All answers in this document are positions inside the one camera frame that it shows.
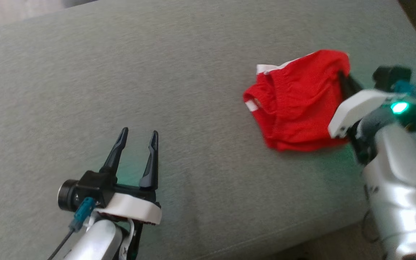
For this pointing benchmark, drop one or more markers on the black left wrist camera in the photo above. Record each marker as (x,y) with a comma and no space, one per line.
(69,195)

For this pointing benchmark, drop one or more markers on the large grey sofa ottoman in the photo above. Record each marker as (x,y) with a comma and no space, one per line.
(193,90)

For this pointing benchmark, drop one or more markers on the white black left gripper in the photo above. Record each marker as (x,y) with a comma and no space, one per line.
(132,209)

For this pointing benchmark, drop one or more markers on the red basketball shorts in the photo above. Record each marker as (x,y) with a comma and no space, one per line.
(298,108)

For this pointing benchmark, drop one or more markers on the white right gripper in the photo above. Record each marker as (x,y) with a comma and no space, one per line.
(356,106)

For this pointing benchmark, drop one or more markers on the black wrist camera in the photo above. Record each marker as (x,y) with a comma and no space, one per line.
(69,195)
(392,76)

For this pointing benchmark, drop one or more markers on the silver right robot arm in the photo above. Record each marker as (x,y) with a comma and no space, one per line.
(399,180)

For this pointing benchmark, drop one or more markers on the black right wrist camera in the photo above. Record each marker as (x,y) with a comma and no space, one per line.
(392,76)

